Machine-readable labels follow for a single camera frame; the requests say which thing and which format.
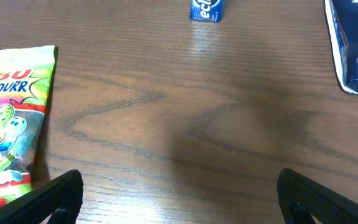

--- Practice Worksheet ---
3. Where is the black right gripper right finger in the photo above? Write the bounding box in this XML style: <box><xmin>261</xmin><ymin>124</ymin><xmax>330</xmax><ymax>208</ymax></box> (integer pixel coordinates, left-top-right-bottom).
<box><xmin>277</xmin><ymin>168</ymin><xmax>358</xmax><ymax>224</ymax></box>

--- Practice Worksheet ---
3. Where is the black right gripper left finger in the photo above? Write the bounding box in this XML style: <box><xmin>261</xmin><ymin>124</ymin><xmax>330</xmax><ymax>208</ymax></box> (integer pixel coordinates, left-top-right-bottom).
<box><xmin>0</xmin><ymin>170</ymin><xmax>84</xmax><ymax>224</ymax></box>

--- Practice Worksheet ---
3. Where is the blue Eclipse mint box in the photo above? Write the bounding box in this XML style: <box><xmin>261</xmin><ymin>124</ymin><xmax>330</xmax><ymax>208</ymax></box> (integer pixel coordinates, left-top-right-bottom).
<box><xmin>190</xmin><ymin>0</ymin><xmax>224</xmax><ymax>22</ymax></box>

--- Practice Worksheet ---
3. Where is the green Haribo gummy candy bag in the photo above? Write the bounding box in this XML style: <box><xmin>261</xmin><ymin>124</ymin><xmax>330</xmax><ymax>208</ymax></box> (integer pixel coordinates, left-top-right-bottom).
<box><xmin>0</xmin><ymin>45</ymin><xmax>56</xmax><ymax>207</ymax></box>

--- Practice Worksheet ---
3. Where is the blue Dairy Milk chocolate bar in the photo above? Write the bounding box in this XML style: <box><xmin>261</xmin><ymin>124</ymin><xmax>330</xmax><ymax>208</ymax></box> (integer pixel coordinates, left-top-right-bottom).
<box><xmin>323</xmin><ymin>0</ymin><xmax>358</xmax><ymax>95</ymax></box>

